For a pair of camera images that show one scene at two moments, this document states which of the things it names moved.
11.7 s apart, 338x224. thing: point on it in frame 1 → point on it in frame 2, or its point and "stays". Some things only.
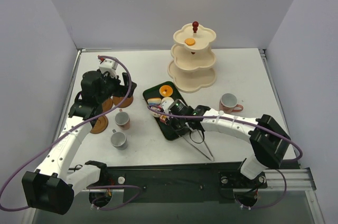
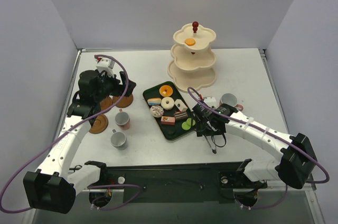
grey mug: x=118 y=140 stays
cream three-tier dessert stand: x=192 y=68 stays
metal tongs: x=201 y=151 → x=214 y=149
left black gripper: x=125 y=85 stays
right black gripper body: x=177 y=124 → x=207 y=125
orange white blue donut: x=154 y=101 stays
